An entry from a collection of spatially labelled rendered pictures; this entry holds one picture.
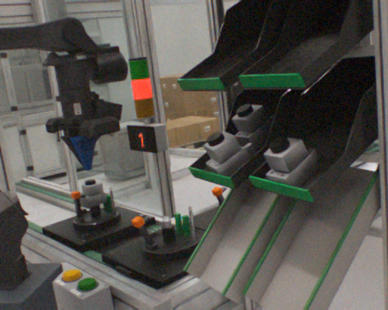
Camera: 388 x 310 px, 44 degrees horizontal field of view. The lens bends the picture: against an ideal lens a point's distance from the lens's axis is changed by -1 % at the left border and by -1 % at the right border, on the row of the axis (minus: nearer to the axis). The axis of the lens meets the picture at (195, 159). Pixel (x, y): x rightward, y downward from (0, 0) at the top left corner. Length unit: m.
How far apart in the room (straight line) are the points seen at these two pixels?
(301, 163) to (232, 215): 0.27
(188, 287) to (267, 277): 0.21
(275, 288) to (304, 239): 0.10
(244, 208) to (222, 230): 0.06
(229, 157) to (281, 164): 0.13
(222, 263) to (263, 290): 0.11
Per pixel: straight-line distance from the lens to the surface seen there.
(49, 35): 0.88
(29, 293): 0.86
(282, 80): 0.67
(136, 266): 1.08
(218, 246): 0.94
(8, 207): 0.86
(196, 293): 1.01
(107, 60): 0.92
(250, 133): 0.85
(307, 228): 0.85
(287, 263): 0.84
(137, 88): 1.26
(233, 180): 0.78
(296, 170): 0.72
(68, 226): 1.43
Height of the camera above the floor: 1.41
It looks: 13 degrees down
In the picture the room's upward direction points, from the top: 7 degrees counter-clockwise
